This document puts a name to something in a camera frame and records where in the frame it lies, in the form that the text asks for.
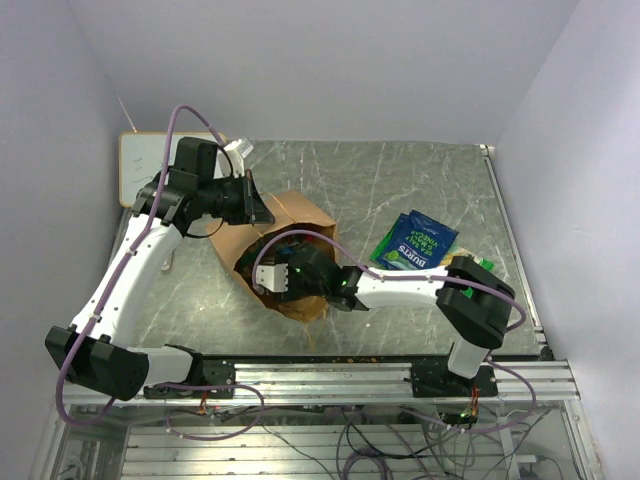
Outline blue Burts sea salt bag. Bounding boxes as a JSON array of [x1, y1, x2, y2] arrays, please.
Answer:
[[371, 226, 450, 270]]

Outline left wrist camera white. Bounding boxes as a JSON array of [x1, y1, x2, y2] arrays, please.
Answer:
[[224, 138, 254, 176]]

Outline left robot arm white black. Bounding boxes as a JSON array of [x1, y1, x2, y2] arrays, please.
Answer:
[[45, 137, 274, 401]]

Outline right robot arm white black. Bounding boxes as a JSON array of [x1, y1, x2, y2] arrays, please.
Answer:
[[275, 244, 516, 396]]

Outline white marker pen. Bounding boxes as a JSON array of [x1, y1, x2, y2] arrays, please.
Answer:
[[161, 252, 174, 272]]

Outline blue kettle potato chips bag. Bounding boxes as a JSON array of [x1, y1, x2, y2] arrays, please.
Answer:
[[407, 210, 458, 252]]

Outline brown paper bag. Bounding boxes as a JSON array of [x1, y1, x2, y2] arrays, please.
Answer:
[[207, 191, 338, 355]]

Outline aluminium mounting rail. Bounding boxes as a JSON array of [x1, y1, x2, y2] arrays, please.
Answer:
[[54, 355, 581, 406]]

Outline green cassava chips bag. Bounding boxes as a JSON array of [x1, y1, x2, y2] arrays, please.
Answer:
[[369, 234, 495, 301]]

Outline small whiteboard wooden frame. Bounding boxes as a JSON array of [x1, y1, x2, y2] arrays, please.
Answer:
[[119, 132, 231, 208]]

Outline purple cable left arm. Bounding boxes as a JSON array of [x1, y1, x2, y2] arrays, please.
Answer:
[[54, 103, 226, 428]]

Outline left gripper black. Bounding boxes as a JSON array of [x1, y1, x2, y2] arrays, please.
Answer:
[[199, 169, 276, 226]]

